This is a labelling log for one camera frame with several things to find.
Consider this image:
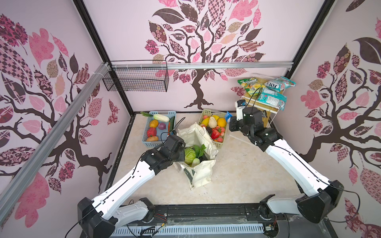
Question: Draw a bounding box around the beige pear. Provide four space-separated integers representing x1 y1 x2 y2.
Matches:
208 116 218 129

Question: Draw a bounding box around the yellow lemon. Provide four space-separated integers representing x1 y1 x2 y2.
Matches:
212 115 220 121

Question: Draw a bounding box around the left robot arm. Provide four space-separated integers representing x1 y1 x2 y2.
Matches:
77 134 186 238

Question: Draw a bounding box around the teal white snack bag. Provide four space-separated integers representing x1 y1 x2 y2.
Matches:
265 76 296 92

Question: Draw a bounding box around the white cable duct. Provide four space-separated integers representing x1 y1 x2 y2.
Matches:
111 224 264 238

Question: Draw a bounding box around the green cabbage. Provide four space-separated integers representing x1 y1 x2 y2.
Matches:
184 147 196 166

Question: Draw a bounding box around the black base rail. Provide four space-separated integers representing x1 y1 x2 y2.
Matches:
120 203 338 238

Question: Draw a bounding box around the cream canvas grocery bag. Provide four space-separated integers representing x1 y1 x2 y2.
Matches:
175 123 218 190

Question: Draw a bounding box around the green yellow snack bag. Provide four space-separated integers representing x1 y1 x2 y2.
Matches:
237 78 266 96

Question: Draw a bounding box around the blue plastic vegetable basket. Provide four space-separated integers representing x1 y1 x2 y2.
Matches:
141 111 176 147

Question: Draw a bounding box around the green cucumber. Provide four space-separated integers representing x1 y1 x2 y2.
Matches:
168 116 175 132

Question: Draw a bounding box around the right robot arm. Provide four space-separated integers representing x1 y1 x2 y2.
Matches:
229 100 344 224

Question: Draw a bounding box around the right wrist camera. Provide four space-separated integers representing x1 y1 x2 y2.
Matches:
235 99 246 121

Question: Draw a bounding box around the yellow banana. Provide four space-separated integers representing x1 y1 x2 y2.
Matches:
201 118 209 127

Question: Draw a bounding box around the red strawberry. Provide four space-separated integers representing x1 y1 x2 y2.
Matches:
211 129 220 140

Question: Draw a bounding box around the orange fruit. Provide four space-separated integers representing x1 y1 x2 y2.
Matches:
217 118 227 128

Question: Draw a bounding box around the white daikon radish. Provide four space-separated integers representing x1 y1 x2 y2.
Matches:
191 144 206 167

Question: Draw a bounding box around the black wire wall basket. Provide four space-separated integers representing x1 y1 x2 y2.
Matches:
103 59 169 92

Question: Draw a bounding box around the white wooden shelf rack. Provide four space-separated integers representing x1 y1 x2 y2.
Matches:
229 78 286 146

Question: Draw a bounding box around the yellow bell pepper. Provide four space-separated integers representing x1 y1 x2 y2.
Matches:
149 120 159 128

